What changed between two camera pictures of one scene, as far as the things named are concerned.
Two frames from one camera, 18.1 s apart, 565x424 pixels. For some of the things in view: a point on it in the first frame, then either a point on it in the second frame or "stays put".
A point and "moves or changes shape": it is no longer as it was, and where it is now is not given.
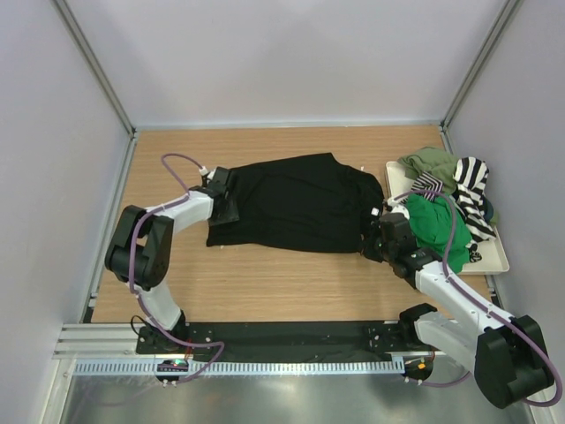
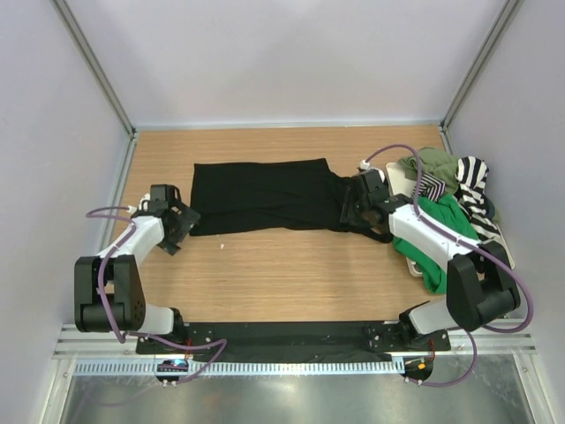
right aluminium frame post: x=505 y=14 stays put
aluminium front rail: x=101 y=341 stays put
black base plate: x=277 y=341 stays put
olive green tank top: x=435 y=162 stays put
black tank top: x=305 y=204 moves or changes shape
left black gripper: x=229 y=216 -> x=188 y=218
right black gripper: x=368 y=250 -> x=348 y=214
